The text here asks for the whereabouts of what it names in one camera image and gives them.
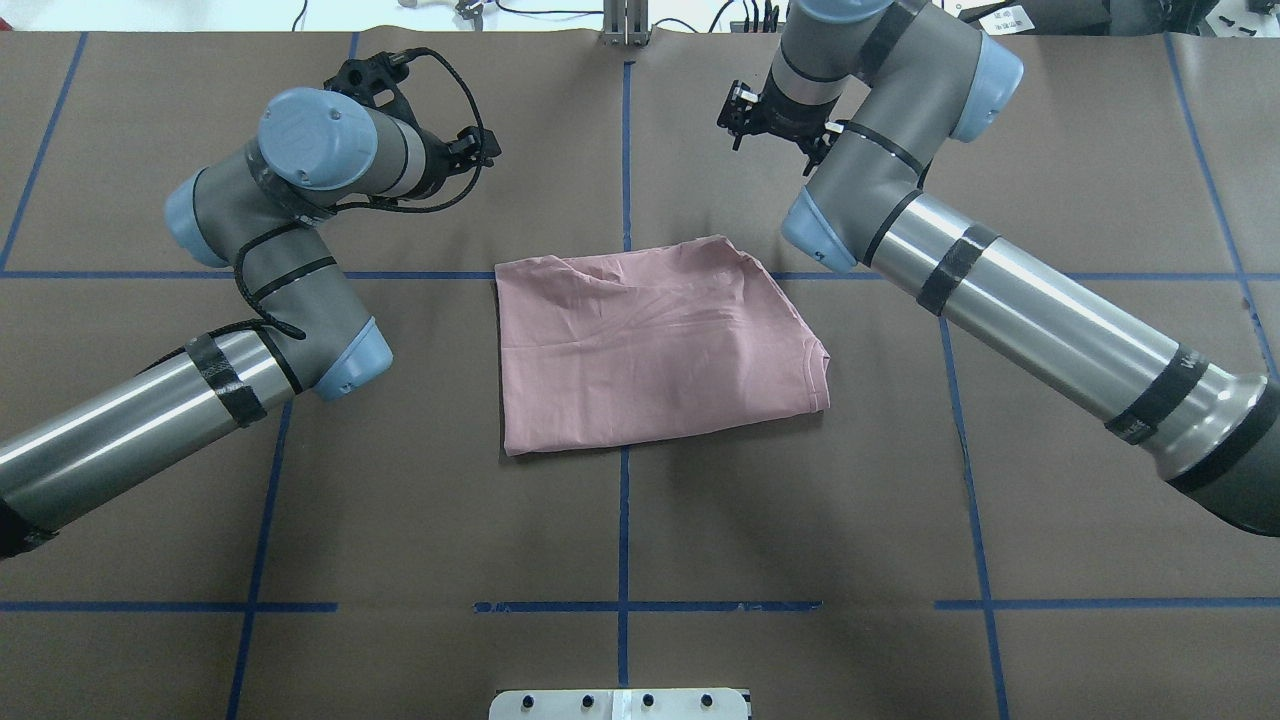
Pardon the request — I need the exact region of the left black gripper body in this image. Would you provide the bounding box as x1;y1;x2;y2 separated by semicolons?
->
425;129;492;199

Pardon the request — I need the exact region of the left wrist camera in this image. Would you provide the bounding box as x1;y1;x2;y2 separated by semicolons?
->
323;53;413;123

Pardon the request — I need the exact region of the pink Snoopy t-shirt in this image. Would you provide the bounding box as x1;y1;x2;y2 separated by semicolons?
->
495;234;831;457

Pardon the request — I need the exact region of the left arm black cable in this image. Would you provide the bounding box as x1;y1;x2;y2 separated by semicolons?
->
232;46;488;341

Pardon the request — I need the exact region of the black power box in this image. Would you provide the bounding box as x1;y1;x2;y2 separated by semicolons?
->
942;1;1112;36

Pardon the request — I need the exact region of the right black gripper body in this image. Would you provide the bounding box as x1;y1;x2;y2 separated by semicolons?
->
755;85;840;151

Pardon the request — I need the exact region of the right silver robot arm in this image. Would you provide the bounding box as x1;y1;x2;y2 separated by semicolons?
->
718;1;1279;537

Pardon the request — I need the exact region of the aluminium frame post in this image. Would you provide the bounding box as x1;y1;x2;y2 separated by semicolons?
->
599;0;652;47

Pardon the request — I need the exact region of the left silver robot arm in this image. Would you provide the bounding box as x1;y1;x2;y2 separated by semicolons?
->
3;87;500;559

